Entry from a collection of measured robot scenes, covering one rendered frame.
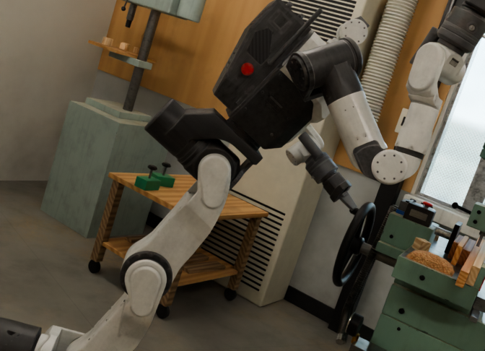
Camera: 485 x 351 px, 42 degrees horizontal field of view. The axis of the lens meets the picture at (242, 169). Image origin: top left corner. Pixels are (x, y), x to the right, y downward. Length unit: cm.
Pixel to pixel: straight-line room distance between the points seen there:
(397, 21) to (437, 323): 192
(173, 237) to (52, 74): 284
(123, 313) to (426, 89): 97
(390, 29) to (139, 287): 212
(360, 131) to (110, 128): 236
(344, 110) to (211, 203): 45
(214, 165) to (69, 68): 297
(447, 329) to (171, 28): 301
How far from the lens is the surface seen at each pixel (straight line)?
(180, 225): 170
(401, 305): 181
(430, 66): 143
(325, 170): 206
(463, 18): 146
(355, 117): 143
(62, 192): 389
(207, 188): 164
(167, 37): 429
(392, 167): 140
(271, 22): 160
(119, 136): 361
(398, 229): 192
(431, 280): 169
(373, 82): 334
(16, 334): 190
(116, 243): 325
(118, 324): 182
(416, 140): 143
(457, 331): 181
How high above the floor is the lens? 126
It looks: 10 degrees down
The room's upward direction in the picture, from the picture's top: 18 degrees clockwise
